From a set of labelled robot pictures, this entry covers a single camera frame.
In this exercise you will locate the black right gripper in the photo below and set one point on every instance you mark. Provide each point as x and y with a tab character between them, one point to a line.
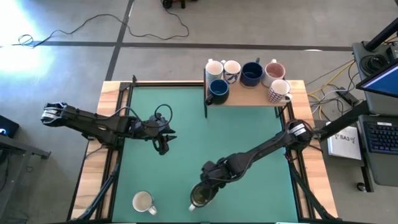
219	171

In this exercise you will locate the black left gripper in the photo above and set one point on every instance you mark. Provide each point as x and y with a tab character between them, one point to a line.
149	129

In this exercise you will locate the white mug olive green inside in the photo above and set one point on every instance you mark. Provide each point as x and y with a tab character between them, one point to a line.
199	197

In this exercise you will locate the plain white mug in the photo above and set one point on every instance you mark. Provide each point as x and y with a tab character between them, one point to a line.
142	201

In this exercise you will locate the black mug teal inside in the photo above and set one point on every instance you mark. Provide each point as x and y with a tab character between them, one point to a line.
218	96

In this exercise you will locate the white mug blue floral pattern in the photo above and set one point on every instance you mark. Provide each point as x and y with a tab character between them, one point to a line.
232	68

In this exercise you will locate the dark blue mug cream base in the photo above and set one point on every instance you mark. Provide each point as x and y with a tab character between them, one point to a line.
252	74

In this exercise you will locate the red white patterned mug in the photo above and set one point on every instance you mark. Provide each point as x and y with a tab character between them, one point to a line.
278	88

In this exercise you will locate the white mug pink inside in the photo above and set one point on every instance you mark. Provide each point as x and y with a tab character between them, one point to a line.
275	72

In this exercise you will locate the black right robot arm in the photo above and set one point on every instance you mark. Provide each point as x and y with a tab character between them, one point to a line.
264	149

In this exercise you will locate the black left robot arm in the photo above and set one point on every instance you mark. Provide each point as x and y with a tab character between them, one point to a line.
93	124

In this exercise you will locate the green table mat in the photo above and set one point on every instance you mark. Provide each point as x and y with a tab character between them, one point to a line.
199	130

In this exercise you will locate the white speckled mug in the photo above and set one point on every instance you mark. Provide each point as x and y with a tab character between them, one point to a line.
214	70

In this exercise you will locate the wooden shelf black legs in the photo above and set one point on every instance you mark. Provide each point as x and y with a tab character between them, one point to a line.
248	98

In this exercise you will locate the white printed booklet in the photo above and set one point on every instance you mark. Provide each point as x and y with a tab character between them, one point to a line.
345	146

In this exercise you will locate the black floor stand base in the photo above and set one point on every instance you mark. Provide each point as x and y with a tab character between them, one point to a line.
168	3

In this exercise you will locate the black caster wheel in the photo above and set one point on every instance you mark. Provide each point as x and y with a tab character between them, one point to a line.
361	186

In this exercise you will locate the grey metal stand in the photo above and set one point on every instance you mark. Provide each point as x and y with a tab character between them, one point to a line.
18	149

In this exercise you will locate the black power strip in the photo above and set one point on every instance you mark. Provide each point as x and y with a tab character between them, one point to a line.
346	96

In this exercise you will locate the black device blue light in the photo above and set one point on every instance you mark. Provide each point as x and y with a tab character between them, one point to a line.
7	126

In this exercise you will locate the black laptop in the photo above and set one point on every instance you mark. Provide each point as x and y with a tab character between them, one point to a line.
385	171

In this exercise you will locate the black backlit keyboard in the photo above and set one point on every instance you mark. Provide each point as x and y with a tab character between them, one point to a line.
382	138

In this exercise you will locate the computer monitor blue screen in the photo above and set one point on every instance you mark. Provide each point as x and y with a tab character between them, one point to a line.
382	82

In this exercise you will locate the black round pole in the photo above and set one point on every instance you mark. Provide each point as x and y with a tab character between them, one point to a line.
381	37

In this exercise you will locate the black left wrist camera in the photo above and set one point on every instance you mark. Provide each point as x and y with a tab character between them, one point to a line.
155	119

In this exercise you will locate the black aluminium table frame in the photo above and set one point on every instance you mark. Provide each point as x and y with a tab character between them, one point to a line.
168	84

